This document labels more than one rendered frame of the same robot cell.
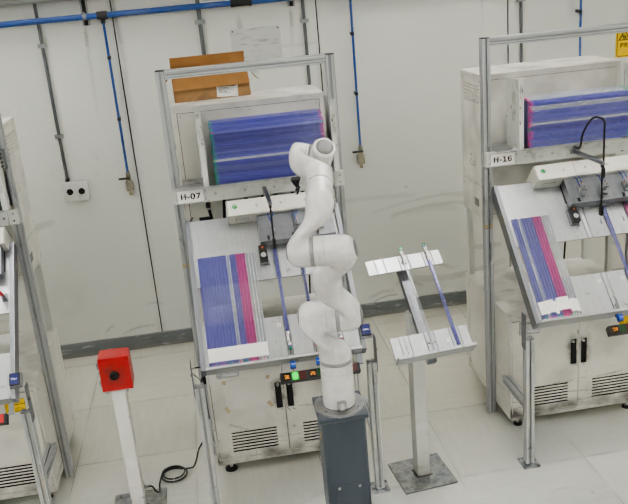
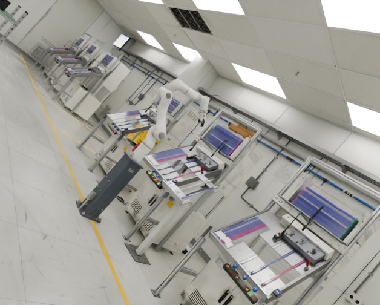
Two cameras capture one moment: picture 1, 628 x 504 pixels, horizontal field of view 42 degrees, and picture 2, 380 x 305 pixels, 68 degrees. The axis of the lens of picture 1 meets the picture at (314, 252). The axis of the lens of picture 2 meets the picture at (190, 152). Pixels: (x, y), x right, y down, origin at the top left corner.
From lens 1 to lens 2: 3.07 m
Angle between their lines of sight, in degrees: 56
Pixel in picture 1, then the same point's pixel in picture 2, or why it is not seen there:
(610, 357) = not seen: outside the picture
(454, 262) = not seen: outside the picture
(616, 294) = (247, 262)
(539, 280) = (232, 229)
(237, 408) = (143, 192)
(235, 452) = (130, 204)
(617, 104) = (343, 218)
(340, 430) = (124, 159)
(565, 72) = (340, 201)
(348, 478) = (110, 175)
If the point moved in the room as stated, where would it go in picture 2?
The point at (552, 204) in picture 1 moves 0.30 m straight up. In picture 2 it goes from (278, 230) to (299, 205)
